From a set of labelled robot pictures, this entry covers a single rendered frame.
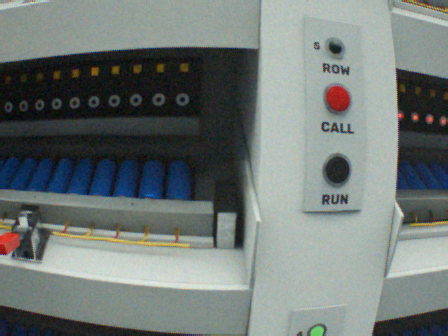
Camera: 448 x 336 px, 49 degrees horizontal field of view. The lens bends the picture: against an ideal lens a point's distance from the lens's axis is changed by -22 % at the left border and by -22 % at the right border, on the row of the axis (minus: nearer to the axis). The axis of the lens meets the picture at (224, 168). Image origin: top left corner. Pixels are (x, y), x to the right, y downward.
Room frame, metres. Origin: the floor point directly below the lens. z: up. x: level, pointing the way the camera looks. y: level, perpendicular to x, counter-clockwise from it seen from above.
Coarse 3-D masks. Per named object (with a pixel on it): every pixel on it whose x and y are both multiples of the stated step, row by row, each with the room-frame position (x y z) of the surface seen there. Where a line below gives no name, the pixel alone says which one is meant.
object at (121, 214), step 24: (0, 192) 0.40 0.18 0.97; (24, 192) 0.40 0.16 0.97; (0, 216) 0.39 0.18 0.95; (48, 216) 0.39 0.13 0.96; (72, 216) 0.39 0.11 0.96; (96, 216) 0.39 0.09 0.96; (120, 216) 0.39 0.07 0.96; (144, 216) 0.39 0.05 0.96; (168, 216) 0.39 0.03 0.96; (192, 216) 0.40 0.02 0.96; (120, 240) 0.38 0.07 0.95
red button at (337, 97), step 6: (330, 90) 0.35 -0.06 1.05; (336, 90) 0.35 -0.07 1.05; (342, 90) 0.35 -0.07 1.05; (330, 96) 0.35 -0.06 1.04; (336, 96) 0.35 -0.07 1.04; (342, 96) 0.35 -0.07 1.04; (348, 96) 0.35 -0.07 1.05; (330, 102) 0.35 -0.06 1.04; (336, 102) 0.35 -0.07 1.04; (342, 102) 0.35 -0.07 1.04; (348, 102) 0.35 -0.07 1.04; (336, 108) 0.35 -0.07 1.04; (342, 108) 0.35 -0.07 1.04
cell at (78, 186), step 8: (80, 160) 0.48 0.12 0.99; (88, 160) 0.48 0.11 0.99; (80, 168) 0.46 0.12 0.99; (88, 168) 0.46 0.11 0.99; (72, 176) 0.45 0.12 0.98; (80, 176) 0.44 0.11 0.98; (88, 176) 0.45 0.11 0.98; (72, 184) 0.43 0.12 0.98; (80, 184) 0.43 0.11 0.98; (88, 184) 0.45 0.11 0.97; (72, 192) 0.42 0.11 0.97; (80, 192) 0.42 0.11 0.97
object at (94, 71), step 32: (64, 64) 0.50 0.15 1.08; (96, 64) 0.50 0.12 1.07; (128, 64) 0.50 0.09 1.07; (160, 64) 0.50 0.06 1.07; (192, 64) 0.51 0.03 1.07; (0, 96) 0.50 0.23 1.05; (32, 96) 0.51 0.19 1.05; (64, 96) 0.51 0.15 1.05; (96, 96) 0.51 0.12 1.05; (128, 96) 0.51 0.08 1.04; (192, 96) 0.52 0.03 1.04
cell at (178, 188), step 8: (168, 168) 0.48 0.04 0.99; (176, 168) 0.47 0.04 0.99; (184, 168) 0.47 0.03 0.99; (168, 176) 0.46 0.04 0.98; (176, 176) 0.45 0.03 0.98; (184, 176) 0.46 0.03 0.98; (168, 184) 0.45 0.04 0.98; (176, 184) 0.44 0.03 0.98; (184, 184) 0.44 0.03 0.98; (168, 192) 0.44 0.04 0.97; (176, 192) 0.43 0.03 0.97; (184, 192) 0.43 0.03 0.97; (184, 200) 0.42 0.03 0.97
